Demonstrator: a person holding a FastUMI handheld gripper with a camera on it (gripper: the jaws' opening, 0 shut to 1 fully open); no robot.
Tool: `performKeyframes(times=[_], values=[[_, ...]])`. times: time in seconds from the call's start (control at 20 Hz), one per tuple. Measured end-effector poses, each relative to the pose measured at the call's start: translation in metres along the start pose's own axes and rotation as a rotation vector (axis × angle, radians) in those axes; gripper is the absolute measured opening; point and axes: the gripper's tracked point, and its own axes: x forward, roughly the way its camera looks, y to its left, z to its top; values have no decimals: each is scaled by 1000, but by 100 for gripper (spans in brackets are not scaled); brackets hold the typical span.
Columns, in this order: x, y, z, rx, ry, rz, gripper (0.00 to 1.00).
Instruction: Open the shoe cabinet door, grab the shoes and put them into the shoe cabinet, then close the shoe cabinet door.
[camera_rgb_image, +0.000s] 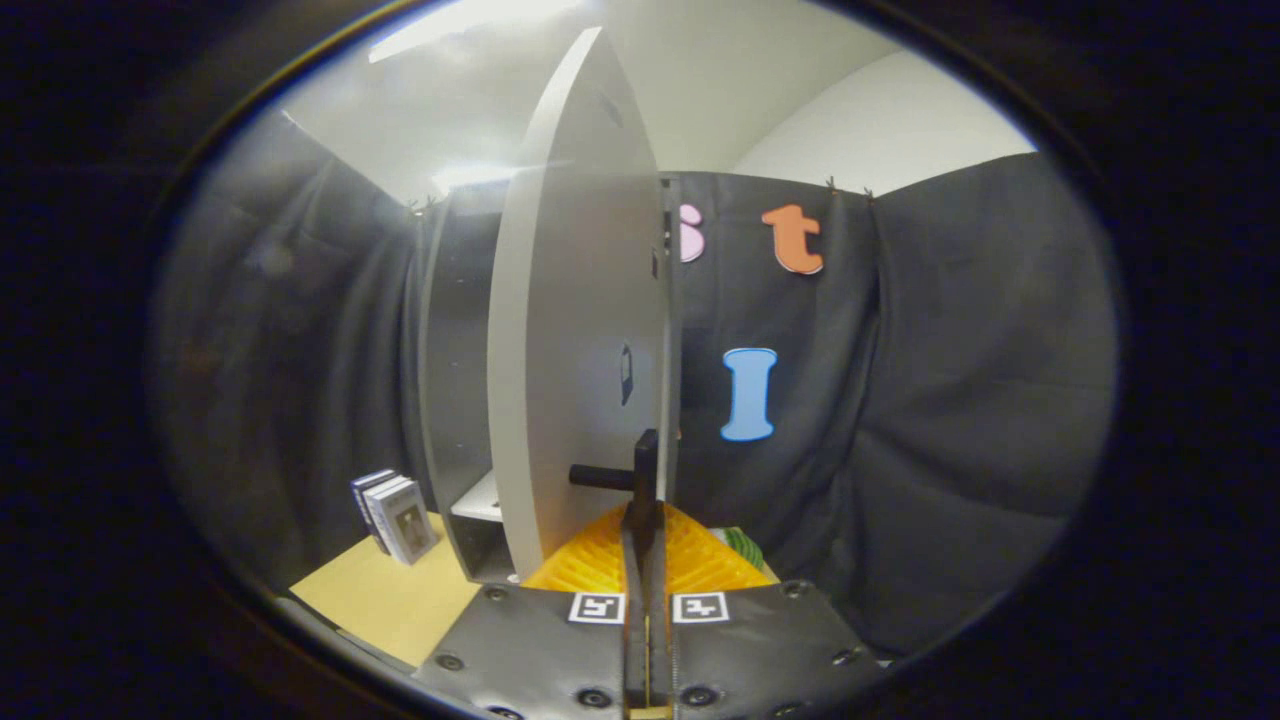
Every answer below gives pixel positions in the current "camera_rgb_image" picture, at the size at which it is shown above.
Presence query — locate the black backdrop cloth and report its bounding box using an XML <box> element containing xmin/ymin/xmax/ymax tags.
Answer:
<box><xmin>150</xmin><ymin>108</ymin><xmax>1119</xmax><ymax>661</ymax></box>

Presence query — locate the black door handle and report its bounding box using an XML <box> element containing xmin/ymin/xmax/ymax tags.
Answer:
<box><xmin>569</xmin><ymin>429</ymin><xmax>662</xmax><ymax>531</ymax></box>

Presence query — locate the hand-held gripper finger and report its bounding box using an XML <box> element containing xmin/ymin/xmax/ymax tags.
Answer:
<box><xmin>415</xmin><ymin>503</ymin><xmax>648</xmax><ymax>720</ymax></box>
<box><xmin>647</xmin><ymin>502</ymin><xmax>887</xmax><ymax>720</ymax></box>

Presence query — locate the grey shoe cabinet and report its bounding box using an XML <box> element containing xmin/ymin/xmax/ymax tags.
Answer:
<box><xmin>418</xmin><ymin>172</ymin><xmax>684</xmax><ymax>587</ymax></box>

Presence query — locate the white shoe cabinet door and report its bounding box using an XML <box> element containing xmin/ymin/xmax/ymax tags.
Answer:
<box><xmin>487</xmin><ymin>27</ymin><xmax>673</xmax><ymax>583</ymax></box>

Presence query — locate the green striped watermelon slice toy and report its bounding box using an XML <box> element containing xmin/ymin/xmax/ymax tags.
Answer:
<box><xmin>712</xmin><ymin>527</ymin><xmax>769</xmax><ymax>577</ymax></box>

